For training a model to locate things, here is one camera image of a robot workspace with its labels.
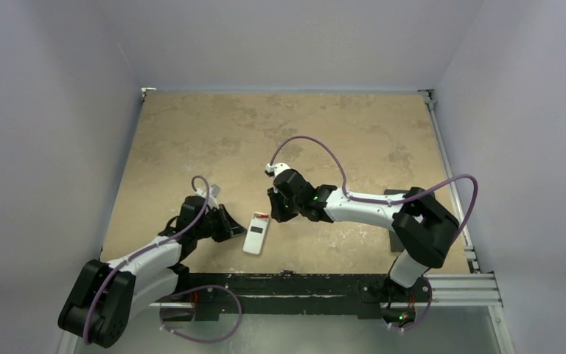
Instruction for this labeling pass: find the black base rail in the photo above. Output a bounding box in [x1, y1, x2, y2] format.
[179, 273, 413, 321]

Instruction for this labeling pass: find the black perforated box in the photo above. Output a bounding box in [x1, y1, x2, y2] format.
[384, 188, 411, 254]

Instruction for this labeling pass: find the white red remote control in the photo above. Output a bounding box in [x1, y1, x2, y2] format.
[242, 214, 270, 255]

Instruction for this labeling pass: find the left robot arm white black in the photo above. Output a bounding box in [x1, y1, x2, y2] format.
[57, 193, 247, 348]

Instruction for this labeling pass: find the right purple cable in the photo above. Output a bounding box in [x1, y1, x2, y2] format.
[268, 136, 479, 333]

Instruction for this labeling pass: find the aluminium frame rail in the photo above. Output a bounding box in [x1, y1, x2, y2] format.
[419, 89, 503, 308]

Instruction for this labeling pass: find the purple loop cable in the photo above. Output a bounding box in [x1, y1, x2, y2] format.
[158, 285, 243, 344]

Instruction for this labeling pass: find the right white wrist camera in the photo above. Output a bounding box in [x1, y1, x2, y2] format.
[265, 163, 290, 178]

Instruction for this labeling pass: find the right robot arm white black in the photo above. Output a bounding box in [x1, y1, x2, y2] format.
[265, 164, 460, 300]

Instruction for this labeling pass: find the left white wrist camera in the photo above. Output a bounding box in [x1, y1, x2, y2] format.
[209, 184, 221, 199]

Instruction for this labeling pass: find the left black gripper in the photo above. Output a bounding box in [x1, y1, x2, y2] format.
[193, 203, 245, 242]

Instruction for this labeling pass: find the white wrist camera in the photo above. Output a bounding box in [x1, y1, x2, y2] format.
[209, 184, 221, 199]
[265, 163, 290, 178]

